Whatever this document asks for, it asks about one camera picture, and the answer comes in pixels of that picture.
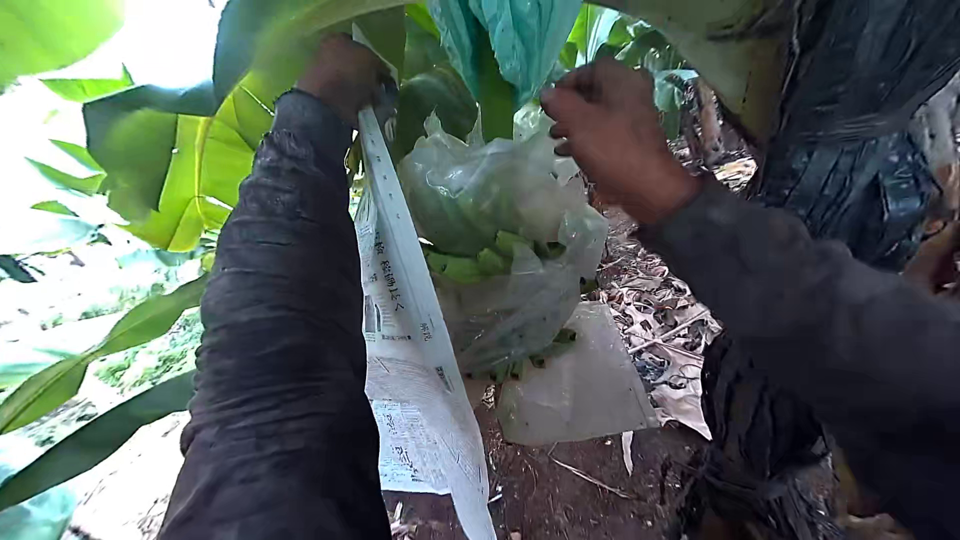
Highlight person's right hand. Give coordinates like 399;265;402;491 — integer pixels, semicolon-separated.
540;58;703;226

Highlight person's left hand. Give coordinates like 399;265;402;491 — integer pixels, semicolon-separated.
296;31;399;130

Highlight white printed newspaper sheet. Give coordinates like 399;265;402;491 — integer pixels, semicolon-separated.
351;24;498;540

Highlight person's left forearm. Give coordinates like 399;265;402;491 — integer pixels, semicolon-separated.
157;88;393;540

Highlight person's right forearm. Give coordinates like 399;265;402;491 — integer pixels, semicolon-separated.
637;174;960;540

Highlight teal plastic bag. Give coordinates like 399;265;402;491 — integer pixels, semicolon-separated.
427;0;583;108

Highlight large overhanging green leaf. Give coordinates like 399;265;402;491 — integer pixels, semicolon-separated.
213;0;407;114

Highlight clear plastic bag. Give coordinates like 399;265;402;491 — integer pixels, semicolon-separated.
397;103;610;378

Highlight bunch of green bananas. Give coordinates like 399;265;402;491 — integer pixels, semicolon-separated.
408;165;579;382

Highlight pale green banana stem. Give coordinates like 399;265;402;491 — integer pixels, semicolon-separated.
588;0;807;155

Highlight yellow-green banana leaf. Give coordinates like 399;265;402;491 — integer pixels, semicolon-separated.
82;75;276;253

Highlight pile of dry leaves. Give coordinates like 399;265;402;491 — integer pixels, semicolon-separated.
592;206;723;441

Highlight dark banana plant trunk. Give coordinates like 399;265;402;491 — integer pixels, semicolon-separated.
753;0;960;273

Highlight translucent whitish plastic sheet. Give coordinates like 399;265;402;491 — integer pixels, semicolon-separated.
496;301;661;448

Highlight blurred light green leaf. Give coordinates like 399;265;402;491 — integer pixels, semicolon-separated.
0;0;126;90

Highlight long narrow green leaf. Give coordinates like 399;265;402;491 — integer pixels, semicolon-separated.
0;273;211;436

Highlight dark fibrous plant base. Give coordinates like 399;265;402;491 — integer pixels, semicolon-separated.
663;330;845;540

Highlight long dark green leaf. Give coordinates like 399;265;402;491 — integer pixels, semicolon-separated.
0;369;198;513

